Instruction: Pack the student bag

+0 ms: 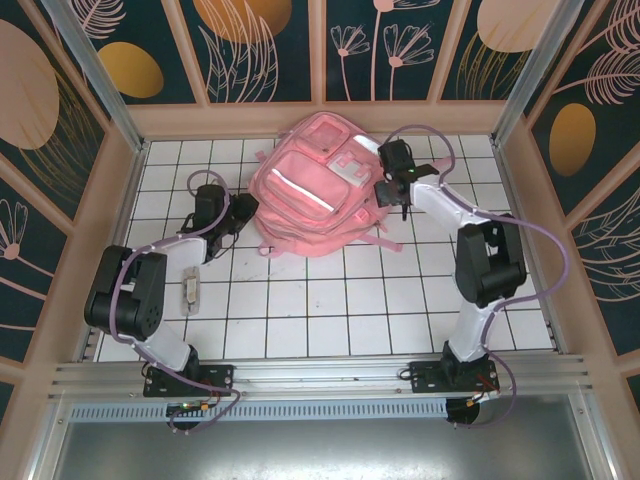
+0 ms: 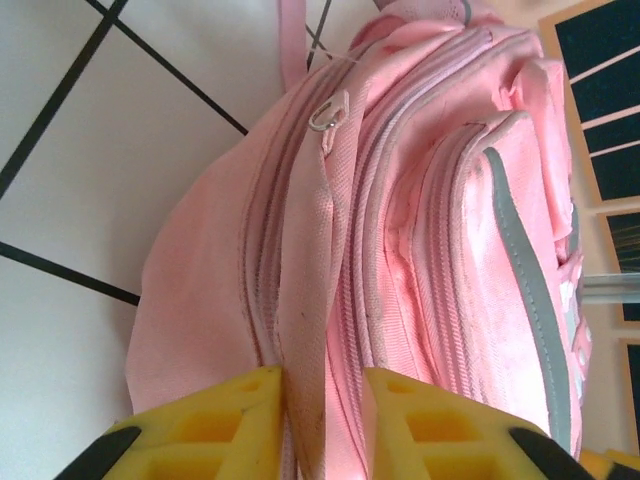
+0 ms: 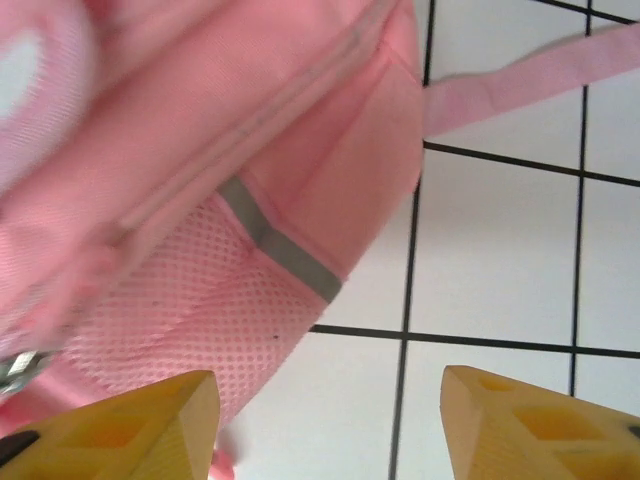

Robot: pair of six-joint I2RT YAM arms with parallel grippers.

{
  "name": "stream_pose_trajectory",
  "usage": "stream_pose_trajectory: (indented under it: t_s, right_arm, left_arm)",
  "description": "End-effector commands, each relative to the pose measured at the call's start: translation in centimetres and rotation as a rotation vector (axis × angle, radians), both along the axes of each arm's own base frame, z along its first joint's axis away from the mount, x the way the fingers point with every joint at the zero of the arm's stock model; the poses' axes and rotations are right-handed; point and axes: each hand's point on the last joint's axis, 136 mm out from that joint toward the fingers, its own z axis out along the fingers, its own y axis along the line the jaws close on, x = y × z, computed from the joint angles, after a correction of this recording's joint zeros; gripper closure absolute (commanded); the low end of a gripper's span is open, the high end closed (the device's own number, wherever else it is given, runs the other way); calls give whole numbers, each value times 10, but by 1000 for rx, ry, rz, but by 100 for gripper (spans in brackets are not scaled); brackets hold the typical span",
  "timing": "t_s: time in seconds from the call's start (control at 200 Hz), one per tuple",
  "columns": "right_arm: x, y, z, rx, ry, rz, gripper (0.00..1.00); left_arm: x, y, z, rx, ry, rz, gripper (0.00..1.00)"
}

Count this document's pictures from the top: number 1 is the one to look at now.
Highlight small circuit board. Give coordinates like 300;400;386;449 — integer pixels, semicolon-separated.
166;399;214;417

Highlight grey slotted cable duct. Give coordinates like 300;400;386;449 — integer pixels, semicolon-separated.
69;397;449;422

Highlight pink student backpack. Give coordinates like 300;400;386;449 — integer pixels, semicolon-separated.
248;110;452;259

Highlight small clear plastic packet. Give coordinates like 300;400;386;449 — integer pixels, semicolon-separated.
180;265;202;316

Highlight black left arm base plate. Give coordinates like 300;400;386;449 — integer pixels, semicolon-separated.
143;363;236;399

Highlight grey side bracket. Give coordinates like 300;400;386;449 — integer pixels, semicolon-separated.
547;319;570;357

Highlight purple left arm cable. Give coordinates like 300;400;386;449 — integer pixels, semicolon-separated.
110;170;244;437

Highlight aluminium mounting rail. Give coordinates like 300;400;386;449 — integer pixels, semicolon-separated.
49;354;591;401

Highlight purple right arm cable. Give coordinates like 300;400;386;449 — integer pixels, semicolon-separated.
382;123;572;432

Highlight shiny metal sheet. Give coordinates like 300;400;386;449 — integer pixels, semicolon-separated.
29;394;616;480

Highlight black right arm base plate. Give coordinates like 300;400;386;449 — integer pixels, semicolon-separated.
408;360;501;396

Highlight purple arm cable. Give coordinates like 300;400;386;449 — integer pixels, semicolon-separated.
110;170;244;437
382;123;572;432

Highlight aluminium frame post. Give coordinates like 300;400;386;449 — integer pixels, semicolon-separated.
42;0;150;157
491;0;592;149

